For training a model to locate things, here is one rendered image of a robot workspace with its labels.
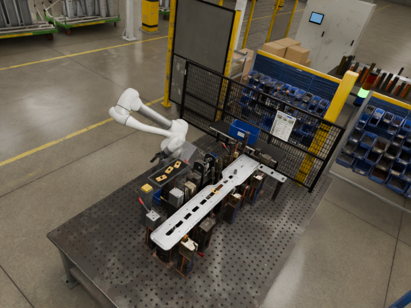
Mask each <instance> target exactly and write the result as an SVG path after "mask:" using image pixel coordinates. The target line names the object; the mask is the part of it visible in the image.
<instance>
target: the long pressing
mask: <svg viewBox="0 0 411 308"><path fill-rule="evenodd" d="M241 166H242V167H241ZM259 166H260V164H259V163H258V162H257V161H255V160H253V159H251V158H249V157H248V156H246V155H240V156H239V157H238V158H237V159H236V160H235V161H233V162H232V163H231V164H230V165H229V166H228V167H227V168H225V169H224V170H223V171H222V173H221V174H222V177H223V178H222V179H221V180H220V181H219V182H218V183H217V184H215V185H207V186H206V187H205V188H203V189H202V190H201V191H200V192H198V193H197V195H195V196H194V197H193V198H192V199H190V200H189V201H188V202H187V203H186V204H185V205H184V206H182V207H181V208H180V209H179V210H177V211H176V212H175V213H174V214H173V215H172V216H171V217H169V218H168V219H167V220H166V221H165V222H164V223H163V224H161V225H160V226H159V227H158V228H156V229H155V230H154V231H153V232H152V233H151V234H150V239H151V240H152V241H153V242H154V243H156V244H157V245H158V246H160V247H161V248H162V249H163V250H165V251H168V250H170V249H172V248H173V247H174V246H175V245H176V244H177V243H178V242H179V241H180V240H181V239H182V237H183V236H184V235H186V234H187V233H188V232H189V231H190V230H191V229H192V228H193V227H194V226H195V225H196V224H197V223H198V222H199V221H200V220H201V219H202V218H203V217H204V216H205V215H206V214H207V213H208V212H209V211H210V210H211V209H212V208H213V207H214V206H215V205H216V204H217V203H219V202H220V201H221V200H222V199H223V198H224V197H225V196H226V195H227V194H228V193H229V192H230V191H231V190H232V189H233V188H234V187H235V186H238V185H241V184H242V183H243V182H244V181H245V180H246V179H247V178H248V177H249V176H250V175H251V174H252V173H253V172H254V171H255V170H256V169H257V168H258V167H259ZM234 169H237V174H234ZM230 175H231V176H233V177H232V178H231V179H230V178H228V177H229V176H230ZM225 180H227V181H228V182H227V183H226V184H225V183H223V182H224V181H225ZM220 185H223V187H222V188H220V189H219V190H218V192H220V193H219V194H218V195H217V194H214V195H213V196H212V197H211V198H210V199H206V197H207V196H208V195H209V194H210V193H212V191H211V190H210V189H211V188H214V189H216V188H217V187H218V186H220ZM204 199H205V200H206V201H207V202H205V203H204V204H203V205H201V204H200V203H201V202H202V201H203V200H204ZM196 206H198V207H199V209H198V210H196V211H195V212H193V211H192V209H194V208H195V207H196ZM189 213H190V214H191V216H190V217H189V218H188V219H184V217H185V216H186V215H187V214H189ZM179 221H182V222H183V224H181V225H180V226H179V227H176V229H175V230H174V229H173V226H175V225H176V224H177V223H178V222H179ZM171 229H173V230H174V231H173V233H172V234H170V236H167V235H166V233H167V232H168V231H170V230H171Z"/></svg>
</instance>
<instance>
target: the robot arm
mask: <svg viewBox="0 0 411 308"><path fill-rule="evenodd" d="M130 111H133V112H137V113H139V114H141V115H142V116H144V117H146V118H147V119H149V120H151V121H153V122H154V123H156V124H157V125H159V126H161V127H162V128H164V129H165V130H163V129H160V128H155V127H152V126H148V125H145V124H142V123H140V122H139V121H137V120H136V119H134V118H133V117H132V116H130V115H129V114H130ZM109 115H110V116H111V117H112V118H113V119H114V120H115V121H117V122H118V123H120V124H123V125H125V126H128V127H132V128H135V129H137V130H141V131H145V132H148V133H154V134H160V135H163V136H166V137H167V138H166V139H164V140H163V141H162V142H161V145H160V148H161V152H158V153H156V154H155V156H154V157H153V158H152V159H151V160H150V162H151V163H153V162H154V161H155V160H156V159H157V158H159V159H160V160H159V163H158V165H157V167H155V168H154V169H153V170H152V171H151V172H153V173H154V172H155V171H156V170H157V169H158V170H160V168H161V167H162V165H163V163H164V162H165V160H164V159H165V158H167V157H169V160H168V162H169V163H170V162H171V161H172V160H175V159H177V158H180V159H181V157H182V156H183V154H184V153H185V152H186V151H187V149H185V148H183V147H182V146H183V145H184V143H185V136H186V133H187V131H188V124H187V122H186V121H184V120H182V119H177V120H169V119H167V118H166V117H164V116H162V115H161V114H159V113H158V112H156V111H154V110H153V109H152V108H150V107H148V106H147V105H145V104H144V103H142V101H141V100H140V99H139V93H138V92H137V91H136V90H135V89H132V88H129V89H127V90H126V91H124V93H123V94H122V95H121V97H120V99H119V101H118V102H117V105H116V107H112V108H111V109H110V110H109Z"/></svg>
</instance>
